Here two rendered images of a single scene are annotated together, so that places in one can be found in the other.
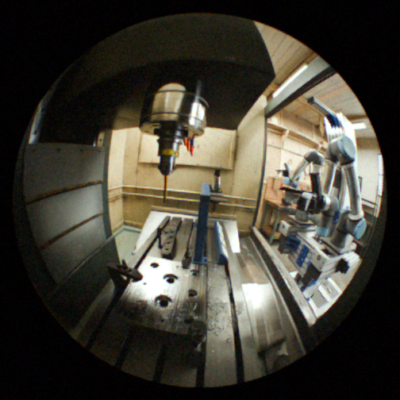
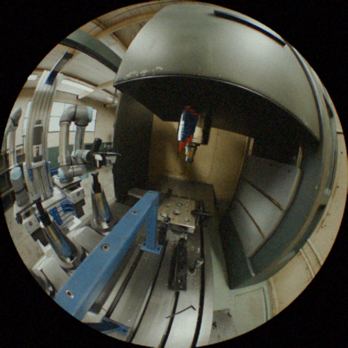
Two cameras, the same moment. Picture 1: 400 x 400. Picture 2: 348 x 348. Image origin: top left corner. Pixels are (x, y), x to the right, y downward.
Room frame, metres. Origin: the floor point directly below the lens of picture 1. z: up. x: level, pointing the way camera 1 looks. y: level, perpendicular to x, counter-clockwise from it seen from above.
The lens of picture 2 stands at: (0.81, 0.07, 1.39)
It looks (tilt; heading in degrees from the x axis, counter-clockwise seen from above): 17 degrees down; 186
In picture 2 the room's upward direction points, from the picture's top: 8 degrees clockwise
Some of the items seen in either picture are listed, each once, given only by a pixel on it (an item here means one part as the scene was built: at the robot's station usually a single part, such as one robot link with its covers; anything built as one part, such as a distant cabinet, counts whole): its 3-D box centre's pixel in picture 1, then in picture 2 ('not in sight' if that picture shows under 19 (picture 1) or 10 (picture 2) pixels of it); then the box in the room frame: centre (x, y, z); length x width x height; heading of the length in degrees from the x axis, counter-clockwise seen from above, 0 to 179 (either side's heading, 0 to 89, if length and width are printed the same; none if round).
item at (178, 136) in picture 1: (170, 138); (191, 146); (0.31, 0.08, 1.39); 0.06 x 0.06 x 0.03
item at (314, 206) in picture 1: (311, 201); (96, 158); (0.40, -0.44, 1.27); 0.12 x 0.08 x 0.09; 90
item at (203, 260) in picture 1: (201, 235); (151, 229); (0.53, -0.02, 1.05); 0.10 x 0.05 x 0.30; 89
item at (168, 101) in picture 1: (174, 110); (194, 131); (0.31, 0.08, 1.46); 0.16 x 0.16 x 0.12
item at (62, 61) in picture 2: (322, 109); (59, 65); (0.66, -0.88, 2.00); 0.32 x 0.09 x 0.05; 89
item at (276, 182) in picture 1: (305, 213); not in sight; (2.48, -2.55, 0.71); 2.21 x 0.95 x 1.43; 89
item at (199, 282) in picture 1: (167, 294); (177, 211); (0.26, 0.07, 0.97); 0.29 x 0.23 x 0.05; 179
